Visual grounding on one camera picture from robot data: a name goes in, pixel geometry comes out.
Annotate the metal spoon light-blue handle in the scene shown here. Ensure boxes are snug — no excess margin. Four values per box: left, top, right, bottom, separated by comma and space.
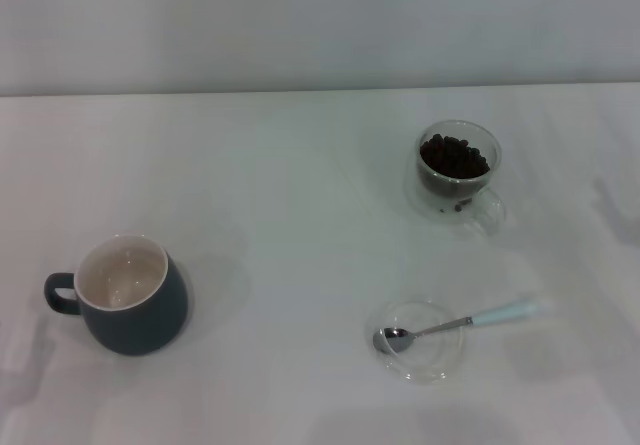
372, 298, 544, 356

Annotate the dark blue ceramic mug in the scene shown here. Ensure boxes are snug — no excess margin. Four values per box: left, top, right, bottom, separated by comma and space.
43, 234, 190, 356

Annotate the pile of coffee beans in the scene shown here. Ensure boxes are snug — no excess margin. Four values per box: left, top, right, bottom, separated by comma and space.
418, 133, 492, 200

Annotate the clear glass saucer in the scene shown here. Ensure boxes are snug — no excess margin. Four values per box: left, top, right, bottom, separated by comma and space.
368, 298, 464, 385

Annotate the clear double-wall glass cup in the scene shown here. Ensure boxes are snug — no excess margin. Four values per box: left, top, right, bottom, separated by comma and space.
407, 119, 507, 236

